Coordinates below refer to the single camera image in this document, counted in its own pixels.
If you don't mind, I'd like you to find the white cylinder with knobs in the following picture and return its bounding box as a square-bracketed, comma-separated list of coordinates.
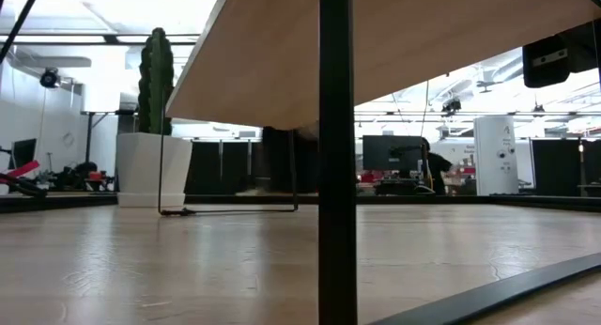
[472, 116, 520, 197]

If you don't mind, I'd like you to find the black partition panel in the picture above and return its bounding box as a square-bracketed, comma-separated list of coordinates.
[185, 139, 264, 195]
[530, 137, 601, 197]

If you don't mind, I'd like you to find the black computer monitor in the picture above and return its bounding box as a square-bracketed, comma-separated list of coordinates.
[362, 134, 426, 172]

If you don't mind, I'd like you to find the small black monitor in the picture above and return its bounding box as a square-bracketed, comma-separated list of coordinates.
[9, 137, 38, 170]

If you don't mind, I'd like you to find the black diagonal frame strut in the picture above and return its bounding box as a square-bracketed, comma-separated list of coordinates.
[0, 0, 43, 66]

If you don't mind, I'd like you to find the wooden cutting board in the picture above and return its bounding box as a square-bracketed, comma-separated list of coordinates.
[158, 0, 601, 325]

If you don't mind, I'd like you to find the red and black machine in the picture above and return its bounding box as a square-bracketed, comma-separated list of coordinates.
[0, 148, 48, 199]

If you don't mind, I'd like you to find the black ceiling lamp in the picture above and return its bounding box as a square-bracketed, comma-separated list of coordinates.
[39, 67, 61, 89]

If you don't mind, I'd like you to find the black aluminium table frame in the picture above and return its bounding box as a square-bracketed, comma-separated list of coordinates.
[0, 192, 601, 325]

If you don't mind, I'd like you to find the person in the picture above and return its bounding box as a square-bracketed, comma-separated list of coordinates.
[420, 136, 455, 196]

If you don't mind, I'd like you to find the white hexagonal plant pot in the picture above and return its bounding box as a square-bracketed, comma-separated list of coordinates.
[116, 132, 193, 209]

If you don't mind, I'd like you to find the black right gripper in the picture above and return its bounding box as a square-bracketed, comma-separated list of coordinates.
[522, 19, 601, 89]

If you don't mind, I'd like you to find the green cactus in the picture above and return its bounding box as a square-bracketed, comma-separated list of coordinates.
[137, 27, 176, 136]

